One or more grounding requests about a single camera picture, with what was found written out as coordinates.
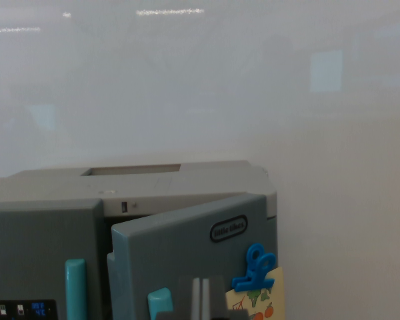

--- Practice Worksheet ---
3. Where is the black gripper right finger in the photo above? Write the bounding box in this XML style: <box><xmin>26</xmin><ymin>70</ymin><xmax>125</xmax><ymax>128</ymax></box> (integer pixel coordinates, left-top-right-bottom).
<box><xmin>201</xmin><ymin>275</ymin><xmax>228</xmax><ymax>320</ymax></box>

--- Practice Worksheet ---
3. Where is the white toy fridge body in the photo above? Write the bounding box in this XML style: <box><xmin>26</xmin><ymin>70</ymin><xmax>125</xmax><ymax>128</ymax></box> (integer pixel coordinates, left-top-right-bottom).
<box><xmin>0</xmin><ymin>160</ymin><xmax>279</xmax><ymax>267</ymax></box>

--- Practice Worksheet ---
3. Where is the teal door handle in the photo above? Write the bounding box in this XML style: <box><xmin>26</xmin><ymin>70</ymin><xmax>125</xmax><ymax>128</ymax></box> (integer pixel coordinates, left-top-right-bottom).
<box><xmin>65</xmin><ymin>259</ymin><xmax>87</xmax><ymax>320</ymax></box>
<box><xmin>147</xmin><ymin>288</ymin><xmax>173</xmax><ymax>320</ymax></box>

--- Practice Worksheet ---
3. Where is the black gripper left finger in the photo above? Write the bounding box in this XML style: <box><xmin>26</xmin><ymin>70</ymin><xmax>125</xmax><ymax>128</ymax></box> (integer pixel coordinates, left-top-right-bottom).
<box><xmin>178</xmin><ymin>275</ymin><xmax>201</xmax><ymax>320</ymax></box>

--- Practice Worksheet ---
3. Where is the blue clip holding note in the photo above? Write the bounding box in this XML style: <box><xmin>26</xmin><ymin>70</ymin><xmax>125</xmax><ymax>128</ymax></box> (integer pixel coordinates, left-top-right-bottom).
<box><xmin>231</xmin><ymin>243</ymin><xmax>277</xmax><ymax>293</ymax></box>

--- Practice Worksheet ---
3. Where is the yellow fruit checklist note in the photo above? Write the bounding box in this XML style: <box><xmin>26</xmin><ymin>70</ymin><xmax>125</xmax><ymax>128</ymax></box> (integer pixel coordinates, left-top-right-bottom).
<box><xmin>225</xmin><ymin>265</ymin><xmax>284</xmax><ymax>320</ymax></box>

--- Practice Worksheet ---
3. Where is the grey fridge door with display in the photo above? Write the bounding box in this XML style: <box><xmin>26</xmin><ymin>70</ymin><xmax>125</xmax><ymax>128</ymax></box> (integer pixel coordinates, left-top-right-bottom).
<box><xmin>0</xmin><ymin>199</ymin><xmax>114</xmax><ymax>320</ymax></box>

